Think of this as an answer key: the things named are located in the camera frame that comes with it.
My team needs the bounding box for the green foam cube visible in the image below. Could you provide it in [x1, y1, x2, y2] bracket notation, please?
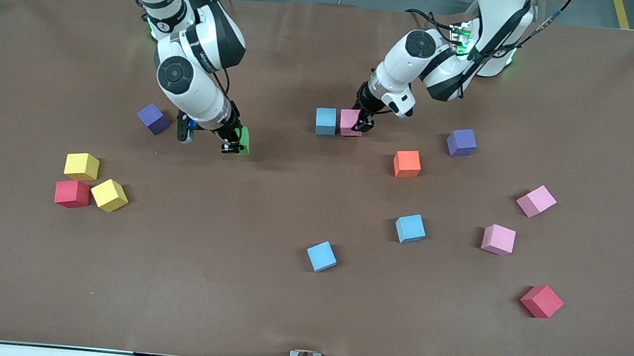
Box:
[236, 126, 253, 157]

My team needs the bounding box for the pink foam cube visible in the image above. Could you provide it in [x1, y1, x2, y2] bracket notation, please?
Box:
[480, 223, 517, 258]
[515, 183, 559, 221]
[338, 109, 365, 138]

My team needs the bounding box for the yellow foam cube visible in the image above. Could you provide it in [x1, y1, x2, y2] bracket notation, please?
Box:
[63, 151, 101, 182]
[89, 177, 131, 215]

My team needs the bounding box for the red foam cube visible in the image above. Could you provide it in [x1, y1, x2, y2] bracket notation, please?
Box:
[519, 283, 566, 321]
[53, 178, 91, 210]

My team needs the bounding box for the light blue foam cube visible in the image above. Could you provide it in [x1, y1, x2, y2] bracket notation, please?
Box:
[393, 212, 429, 246]
[314, 107, 338, 137]
[305, 239, 340, 275]

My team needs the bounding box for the orange foam cube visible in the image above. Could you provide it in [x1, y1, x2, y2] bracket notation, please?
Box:
[392, 149, 423, 180]

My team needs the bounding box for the purple foam cube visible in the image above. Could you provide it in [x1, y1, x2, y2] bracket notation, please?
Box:
[135, 102, 173, 137]
[445, 127, 479, 159]

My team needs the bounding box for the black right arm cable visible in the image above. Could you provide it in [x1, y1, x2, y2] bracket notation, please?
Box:
[157, 0, 240, 114]

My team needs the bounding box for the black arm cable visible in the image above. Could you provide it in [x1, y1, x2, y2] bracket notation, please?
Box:
[462, 0, 577, 71]
[157, 0, 240, 114]

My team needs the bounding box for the black base power cable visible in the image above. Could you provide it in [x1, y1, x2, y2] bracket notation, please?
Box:
[402, 8, 459, 45]

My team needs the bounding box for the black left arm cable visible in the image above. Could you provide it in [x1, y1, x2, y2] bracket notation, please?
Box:
[462, 0, 577, 71]

